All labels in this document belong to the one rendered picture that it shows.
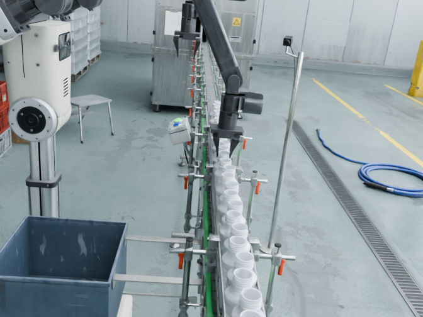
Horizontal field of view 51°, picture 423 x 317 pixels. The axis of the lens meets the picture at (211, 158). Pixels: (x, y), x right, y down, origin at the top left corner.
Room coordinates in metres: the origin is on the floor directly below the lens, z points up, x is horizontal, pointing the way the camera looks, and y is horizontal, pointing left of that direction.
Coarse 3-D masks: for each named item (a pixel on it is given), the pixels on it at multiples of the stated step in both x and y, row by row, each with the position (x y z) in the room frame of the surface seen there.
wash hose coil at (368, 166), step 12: (324, 144) 5.21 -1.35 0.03; (360, 168) 4.49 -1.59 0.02; (372, 168) 4.52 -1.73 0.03; (384, 168) 4.58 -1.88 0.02; (396, 168) 4.58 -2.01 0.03; (408, 168) 4.56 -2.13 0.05; (372, 180) 4.11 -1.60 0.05; (396, 192) 3.92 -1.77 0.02; (408, 192) 3.87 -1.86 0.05; (420, 192) 3.89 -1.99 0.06
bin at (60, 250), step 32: (32, 224) 1.20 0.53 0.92; (64, 224) 1.21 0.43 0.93; (96, 224) 1.22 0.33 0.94; (0, 256) 1.00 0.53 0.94; (32, 256) 1.20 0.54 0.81; (64, 256) 1.21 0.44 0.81; (96, 256) 1.22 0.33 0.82; (0, 288) 0.90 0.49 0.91; (32, 288) 0.91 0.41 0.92; (64, 288) 0.91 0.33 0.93; (96, 288) 0.92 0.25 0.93
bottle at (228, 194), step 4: (224, 192) 1.05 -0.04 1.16; (228, 192) 1.07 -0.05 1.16; (232, 192) 1.07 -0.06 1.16; (236, 192) 1.05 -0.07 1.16; (224, 196) 1.04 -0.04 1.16; (228, 196) 1.03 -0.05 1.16; (232, 196) 1.03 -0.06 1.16; (236, 196) 1.04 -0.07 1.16; (224, 200) 1.04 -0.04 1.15; (228, 200) 1.03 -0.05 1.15; (220, 204) 1.05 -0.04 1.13; (224, 204) 1.04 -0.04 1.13; (220, 208) 1.04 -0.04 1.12; (224, 208) 1.03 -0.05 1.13; (220, 212) 1.03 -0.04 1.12; (224, 212) 1.02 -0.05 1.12; (220, 216) 1.03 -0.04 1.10; (220, 220) 1.03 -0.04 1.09; (220, 224) 1.03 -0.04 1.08; (216, 228) 1.04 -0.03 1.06; (216, 232) 1.04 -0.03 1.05; (216, 248) 1.03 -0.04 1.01
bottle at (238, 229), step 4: (232, 224) 0.88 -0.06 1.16; (236, 224) 0.89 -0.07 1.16; (240, 224) 0.89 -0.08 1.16; (244, 224) 0.89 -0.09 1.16; (232, 228) 0.87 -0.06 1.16; (236, 228) 0.89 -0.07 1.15; (240, 228) 0.89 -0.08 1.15; (244, 228) 0.89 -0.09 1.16; (232, 232) 0.87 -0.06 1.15; (236, 232) 0.86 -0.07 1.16; (240, 232) 0.86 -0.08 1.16; (244, 232) 0.86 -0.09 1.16; (244, 236) 0.86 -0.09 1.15; (228, 240) 0.87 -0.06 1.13; (224, 244) 0.87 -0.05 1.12; (248, 244) 0.87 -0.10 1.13; (224, 248) 0.87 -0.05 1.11; (248, 248) 0.86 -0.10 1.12; (224, 252) 0.87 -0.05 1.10
